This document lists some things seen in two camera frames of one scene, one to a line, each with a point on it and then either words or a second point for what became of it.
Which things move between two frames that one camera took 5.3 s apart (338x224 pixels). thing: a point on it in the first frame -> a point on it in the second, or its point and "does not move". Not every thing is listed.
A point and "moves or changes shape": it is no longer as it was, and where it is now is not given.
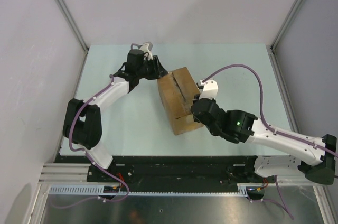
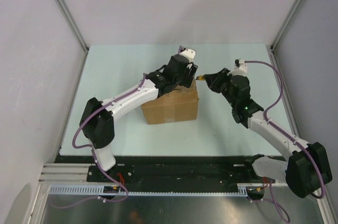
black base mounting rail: x=171 y=170 does not move
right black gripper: x=209 y=99 -> x=214 y=80
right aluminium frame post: x=271 y=48 does not move
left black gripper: x=158 y=71 -> x=189 y=73
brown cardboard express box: x=178 y=90 moves or changes shape
